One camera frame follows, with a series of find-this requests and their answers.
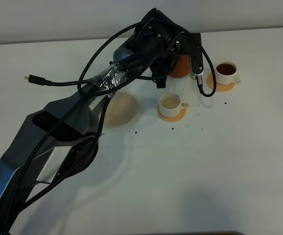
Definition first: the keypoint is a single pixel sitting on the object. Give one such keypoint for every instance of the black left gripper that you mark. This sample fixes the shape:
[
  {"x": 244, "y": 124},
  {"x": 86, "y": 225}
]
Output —
[{"x": 162, "y": 67}]

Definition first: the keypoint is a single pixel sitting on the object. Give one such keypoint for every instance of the brown clay teapot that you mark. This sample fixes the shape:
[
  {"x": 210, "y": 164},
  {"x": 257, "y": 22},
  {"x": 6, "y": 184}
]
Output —
[{"x": 182, "y": 68}]

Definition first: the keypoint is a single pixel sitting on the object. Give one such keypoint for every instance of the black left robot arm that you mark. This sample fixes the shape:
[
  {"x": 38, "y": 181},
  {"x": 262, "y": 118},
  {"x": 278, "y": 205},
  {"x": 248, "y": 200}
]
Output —
[{"x": 61, "y": 140}]

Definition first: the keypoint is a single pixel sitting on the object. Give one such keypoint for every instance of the beige round teapot coaster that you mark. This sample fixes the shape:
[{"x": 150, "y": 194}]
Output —
[{"x": 122, "y": 110}]

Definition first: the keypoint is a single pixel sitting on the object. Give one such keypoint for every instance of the near white teacup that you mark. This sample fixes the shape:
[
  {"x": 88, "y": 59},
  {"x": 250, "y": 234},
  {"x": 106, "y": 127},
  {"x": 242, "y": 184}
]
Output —
[{"x": 171, "y": 104}]

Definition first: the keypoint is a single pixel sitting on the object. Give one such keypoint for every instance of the white teacup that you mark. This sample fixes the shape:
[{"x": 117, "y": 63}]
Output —
[
  {"x": 226, "y": 73},
  {"x": 171, "y": 104}
]

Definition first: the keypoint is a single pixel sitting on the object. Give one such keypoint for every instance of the near orange cup coaster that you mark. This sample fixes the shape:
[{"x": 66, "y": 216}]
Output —
[{"x": 177, "y": 118}]

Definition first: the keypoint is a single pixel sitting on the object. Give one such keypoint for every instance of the orange cup coaster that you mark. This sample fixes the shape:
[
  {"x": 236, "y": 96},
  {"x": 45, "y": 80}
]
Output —
[
  {"x": 219, "y": 87},
  {"x": 177, "y": 118}
]

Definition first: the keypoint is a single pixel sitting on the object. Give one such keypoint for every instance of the far orange cup coaster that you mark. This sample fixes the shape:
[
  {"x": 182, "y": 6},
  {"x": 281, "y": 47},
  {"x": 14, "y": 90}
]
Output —
[{"x": 219, "y": 87}]

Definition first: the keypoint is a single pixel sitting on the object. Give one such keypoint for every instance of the far white teacup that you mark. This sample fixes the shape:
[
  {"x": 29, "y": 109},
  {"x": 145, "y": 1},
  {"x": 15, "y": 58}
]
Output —
[{"x": 226, "y": 73}]

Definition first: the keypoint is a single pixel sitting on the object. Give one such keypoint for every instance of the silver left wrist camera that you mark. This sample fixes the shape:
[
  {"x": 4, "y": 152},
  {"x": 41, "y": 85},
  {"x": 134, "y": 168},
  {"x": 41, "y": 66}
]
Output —
[{"x": 190, "y": 46}]

